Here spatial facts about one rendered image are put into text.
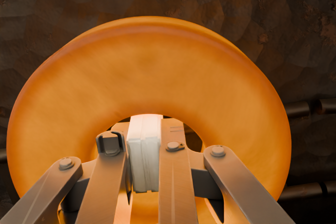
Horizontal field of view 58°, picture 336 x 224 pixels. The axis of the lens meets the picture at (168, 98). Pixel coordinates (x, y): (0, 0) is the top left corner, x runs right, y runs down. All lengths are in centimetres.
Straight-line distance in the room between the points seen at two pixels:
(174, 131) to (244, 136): 4
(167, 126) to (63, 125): 5
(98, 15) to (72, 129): 10
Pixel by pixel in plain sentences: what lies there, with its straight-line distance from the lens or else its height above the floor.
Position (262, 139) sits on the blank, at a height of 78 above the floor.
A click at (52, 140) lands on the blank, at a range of 17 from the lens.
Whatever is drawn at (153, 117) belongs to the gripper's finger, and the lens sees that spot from 15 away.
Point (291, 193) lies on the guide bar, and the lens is 26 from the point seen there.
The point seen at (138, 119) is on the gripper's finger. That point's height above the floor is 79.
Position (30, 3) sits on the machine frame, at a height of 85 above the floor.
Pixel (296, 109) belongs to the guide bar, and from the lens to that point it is 25.
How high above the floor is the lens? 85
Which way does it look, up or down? 20 degrees down
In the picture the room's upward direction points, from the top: 4 degrees counter-clockwise
